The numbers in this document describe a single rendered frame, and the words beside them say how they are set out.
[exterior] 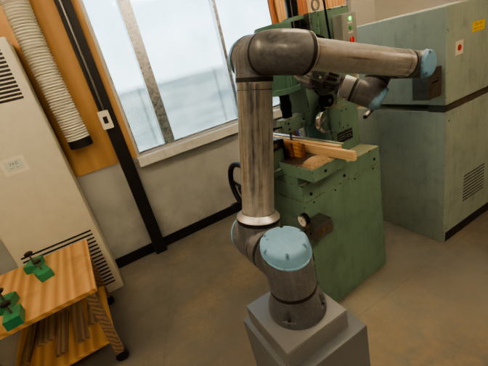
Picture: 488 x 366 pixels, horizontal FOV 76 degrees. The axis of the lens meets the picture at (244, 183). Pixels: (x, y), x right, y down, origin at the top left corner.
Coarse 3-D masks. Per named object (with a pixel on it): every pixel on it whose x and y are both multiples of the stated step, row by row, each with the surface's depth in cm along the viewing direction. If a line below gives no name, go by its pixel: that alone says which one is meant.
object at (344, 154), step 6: (306, 144) 155; (306, 150) 156; (312, 150) 152; (318, 150) 149; (324, 150) 145; (330, 150) 142; (336, 150) 139; (342, 150) 136; (348, 150) 134; (330, 156) 143; (336, 156) 140; (342, 156) 137; (348, 156) 134; (354, 156) 132
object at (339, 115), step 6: (330, 108) 153; (336, 108) 150; (342, 108) 151; (330, 114) 155; (336, 114) 152; (342, 114) 152; (348, 114) 154; (330, 120) 156; (336, 120) 153; (342, 120) 152; (348, 120) 155; (330, 126) 158; (336, 126) 155; (342, 126) 153; (348, 126) 156
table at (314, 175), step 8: (288, 160) 151; (296, 160) 149; (304, 160) 146; (336, 160) 141; (344, 160) 143; (280, 168) 152; (288, 168) 148; (296, 168) 142; (304, 168) 138; (320, 168) 136; (328, 168) 139; (336, 168) 142; (296, 176) 145; (304, 176) 140; (312, 176) 135; (320, 176) 137
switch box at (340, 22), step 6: (348, 12) 144; (354, 12) 146; (336, 18) 145; (342, 18) 143; (354, 18) 147; (336, 24) 146; (342, 24) 144; (348, 24) 145; (354, 24) 147; (336, 30) 147; (342, 30) 145; (348, 30) 146; (354, 30) 148; (336, 36) 149; (342, 36) 146; (348, 36) 147; (354, 36) 149; (354, 42) 150
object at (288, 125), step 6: (294, 114) 163; (300, 114) 160; (282, 120) 157; (288, 120) 156; (294, 120) 158; (300, 120) 160; (282, 126) 158; (288, 126) 157; (294, 126) 159; (300, 126) 161; (282, 132) 160; (288, 132) 158
